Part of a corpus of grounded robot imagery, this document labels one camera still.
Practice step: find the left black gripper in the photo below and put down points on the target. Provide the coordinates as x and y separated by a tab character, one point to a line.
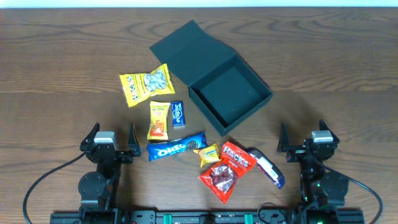
111	155

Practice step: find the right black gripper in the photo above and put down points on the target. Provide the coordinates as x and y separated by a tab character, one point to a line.
296	152

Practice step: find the yellow Hacks candy bag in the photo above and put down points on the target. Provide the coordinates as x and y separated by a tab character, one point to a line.
138	87

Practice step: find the red Hacks candy bag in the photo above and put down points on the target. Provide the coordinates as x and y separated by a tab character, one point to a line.
221	177

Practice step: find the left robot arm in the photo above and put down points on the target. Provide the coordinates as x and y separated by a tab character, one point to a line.
98	188

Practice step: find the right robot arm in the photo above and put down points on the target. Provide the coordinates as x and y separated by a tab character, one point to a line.
322	191

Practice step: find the blue Oreo cookie pack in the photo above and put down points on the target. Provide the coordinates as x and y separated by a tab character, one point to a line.
164	149

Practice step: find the dark blue chocolate bar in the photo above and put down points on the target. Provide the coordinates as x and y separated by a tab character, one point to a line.
267	167

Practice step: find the yellow orange snack packet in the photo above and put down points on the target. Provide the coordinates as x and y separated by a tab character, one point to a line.
158	129

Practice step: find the blue Eclipse mint box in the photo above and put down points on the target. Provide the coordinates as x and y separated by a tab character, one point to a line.
178	116

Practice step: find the small yellow cracker packet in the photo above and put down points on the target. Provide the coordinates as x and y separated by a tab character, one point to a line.
208	154

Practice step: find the dark green open box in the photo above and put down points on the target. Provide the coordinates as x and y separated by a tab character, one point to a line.
220	82

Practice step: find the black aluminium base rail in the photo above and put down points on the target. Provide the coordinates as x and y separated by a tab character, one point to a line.
217	217

